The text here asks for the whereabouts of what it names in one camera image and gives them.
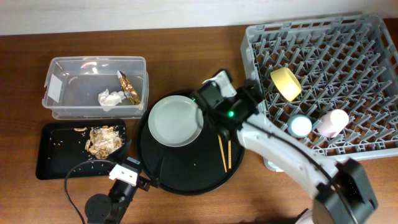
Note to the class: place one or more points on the left wooden chopstick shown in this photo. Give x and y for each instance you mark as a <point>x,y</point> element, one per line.
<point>222,152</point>

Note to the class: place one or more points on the wooden chopstick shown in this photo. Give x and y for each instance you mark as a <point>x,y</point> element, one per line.
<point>229,155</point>
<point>222,152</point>

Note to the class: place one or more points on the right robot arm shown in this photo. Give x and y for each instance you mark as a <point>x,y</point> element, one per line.
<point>341,192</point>

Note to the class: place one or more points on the blue cup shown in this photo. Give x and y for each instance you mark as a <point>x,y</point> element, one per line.
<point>299,126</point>

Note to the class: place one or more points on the black round tray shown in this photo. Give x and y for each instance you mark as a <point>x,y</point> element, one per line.
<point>189,170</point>

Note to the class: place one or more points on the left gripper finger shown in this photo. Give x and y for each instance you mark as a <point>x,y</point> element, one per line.
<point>121,153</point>
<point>156,175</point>

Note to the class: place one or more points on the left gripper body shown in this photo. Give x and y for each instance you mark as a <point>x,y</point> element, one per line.
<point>143,183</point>

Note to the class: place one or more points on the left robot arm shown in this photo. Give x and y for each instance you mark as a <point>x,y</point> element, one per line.
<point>111,207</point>

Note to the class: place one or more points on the grey round plate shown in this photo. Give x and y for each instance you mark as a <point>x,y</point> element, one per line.
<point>175,121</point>

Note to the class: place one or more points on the grey plastic dishwasher rack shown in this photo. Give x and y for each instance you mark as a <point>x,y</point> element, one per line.
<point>347,63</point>

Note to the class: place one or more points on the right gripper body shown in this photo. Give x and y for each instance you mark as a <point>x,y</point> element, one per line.
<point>235,98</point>

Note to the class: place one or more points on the black rectangular tray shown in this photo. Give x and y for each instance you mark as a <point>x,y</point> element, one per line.
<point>61,147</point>

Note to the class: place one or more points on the right wooden chopstick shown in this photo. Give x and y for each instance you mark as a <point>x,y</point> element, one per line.
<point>229,155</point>

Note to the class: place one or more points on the white tissue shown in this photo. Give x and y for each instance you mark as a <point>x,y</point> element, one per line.
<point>108,100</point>

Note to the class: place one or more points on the pink cup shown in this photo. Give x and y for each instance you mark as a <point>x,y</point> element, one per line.
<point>333,123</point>

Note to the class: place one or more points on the food scraps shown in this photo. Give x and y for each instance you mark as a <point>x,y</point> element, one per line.
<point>101,142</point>

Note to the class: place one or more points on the brown snack wrapper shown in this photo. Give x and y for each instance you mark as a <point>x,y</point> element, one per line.
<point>129,90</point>

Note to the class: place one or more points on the clear plastic storage bin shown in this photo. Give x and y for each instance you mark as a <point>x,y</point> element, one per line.
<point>73,85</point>

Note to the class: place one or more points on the yellow bowl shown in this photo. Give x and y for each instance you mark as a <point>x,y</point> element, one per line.
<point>286,83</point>

